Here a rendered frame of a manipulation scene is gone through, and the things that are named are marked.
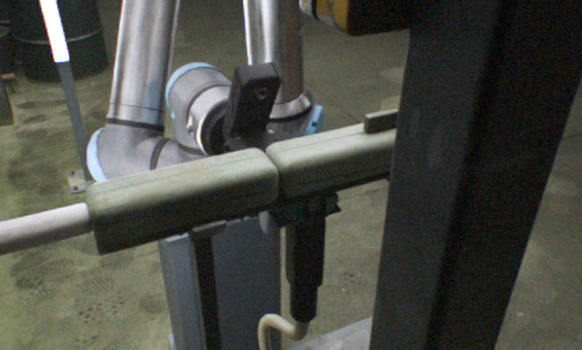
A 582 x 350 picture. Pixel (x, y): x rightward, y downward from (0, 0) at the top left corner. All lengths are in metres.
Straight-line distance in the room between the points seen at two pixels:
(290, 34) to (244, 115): 0.46
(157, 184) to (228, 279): 0.91
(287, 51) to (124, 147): 0.37
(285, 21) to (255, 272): 0.64
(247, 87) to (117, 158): 0.34
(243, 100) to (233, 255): 0.77
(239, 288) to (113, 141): 0.65
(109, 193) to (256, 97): 0.20
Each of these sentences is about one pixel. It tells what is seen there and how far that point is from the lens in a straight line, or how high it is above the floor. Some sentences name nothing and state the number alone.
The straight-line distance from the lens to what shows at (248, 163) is 0.44.
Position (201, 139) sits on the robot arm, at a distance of 0.65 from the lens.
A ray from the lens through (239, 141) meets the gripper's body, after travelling 0.57.
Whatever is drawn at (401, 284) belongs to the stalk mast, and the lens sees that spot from 0.33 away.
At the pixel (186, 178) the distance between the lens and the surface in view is 0.43.
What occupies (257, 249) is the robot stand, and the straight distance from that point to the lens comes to 1.29.
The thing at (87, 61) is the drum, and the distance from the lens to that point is 3.83.
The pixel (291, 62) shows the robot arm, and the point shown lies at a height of 1.02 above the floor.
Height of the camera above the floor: 1.37
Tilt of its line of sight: 32 degrees down
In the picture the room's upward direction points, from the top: straight up
